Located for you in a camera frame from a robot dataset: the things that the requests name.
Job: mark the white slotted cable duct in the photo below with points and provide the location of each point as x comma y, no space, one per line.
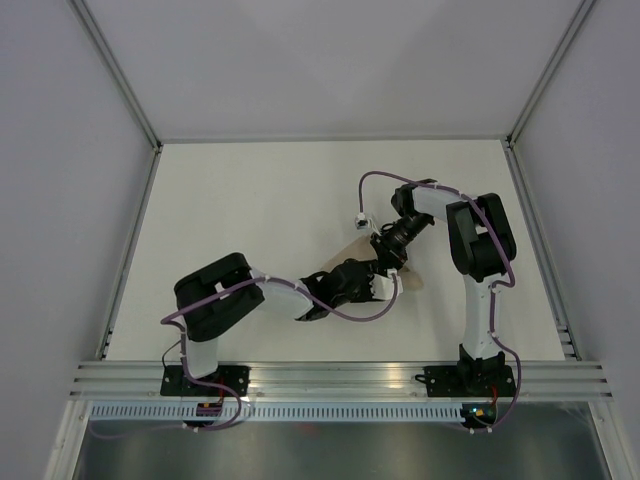
280,411

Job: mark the aluminium frame post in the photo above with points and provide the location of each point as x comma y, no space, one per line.
88,22
574,27

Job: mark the left aluminium frame post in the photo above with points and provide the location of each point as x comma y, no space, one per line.
88,22

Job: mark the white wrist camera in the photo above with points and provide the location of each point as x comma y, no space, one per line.
365,222
387,286

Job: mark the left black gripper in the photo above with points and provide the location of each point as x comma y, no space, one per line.
368,294

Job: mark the aluminium mounting rail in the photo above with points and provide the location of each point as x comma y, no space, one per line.
540,381

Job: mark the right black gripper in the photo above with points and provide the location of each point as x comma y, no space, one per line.
389,255

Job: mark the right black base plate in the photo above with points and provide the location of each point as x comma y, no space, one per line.
456,381

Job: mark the right aluminium frame post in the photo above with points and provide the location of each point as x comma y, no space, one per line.
574,27

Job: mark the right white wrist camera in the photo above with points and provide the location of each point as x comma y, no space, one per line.
365,222

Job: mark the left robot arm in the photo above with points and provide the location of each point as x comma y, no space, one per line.
215,298

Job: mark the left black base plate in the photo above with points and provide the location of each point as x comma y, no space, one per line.
175,383

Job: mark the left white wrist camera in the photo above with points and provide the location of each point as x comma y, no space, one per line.
387,286

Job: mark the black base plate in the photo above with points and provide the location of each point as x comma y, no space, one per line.
175,383
456,381

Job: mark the beige cloth napkin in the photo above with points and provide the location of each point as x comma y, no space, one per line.
361,250

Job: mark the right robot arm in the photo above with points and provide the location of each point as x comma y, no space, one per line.
482,247

